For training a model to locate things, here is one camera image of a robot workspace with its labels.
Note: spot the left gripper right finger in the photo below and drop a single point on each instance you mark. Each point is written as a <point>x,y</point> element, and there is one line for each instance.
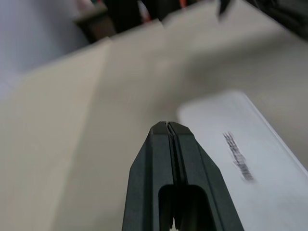
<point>204,192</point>

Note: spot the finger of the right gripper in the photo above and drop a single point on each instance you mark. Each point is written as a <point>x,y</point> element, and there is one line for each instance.
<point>223,7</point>

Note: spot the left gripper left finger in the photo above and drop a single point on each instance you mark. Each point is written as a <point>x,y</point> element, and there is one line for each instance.
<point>144,183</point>

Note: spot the white pencil case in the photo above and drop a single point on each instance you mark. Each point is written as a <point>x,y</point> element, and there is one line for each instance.
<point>264,192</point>

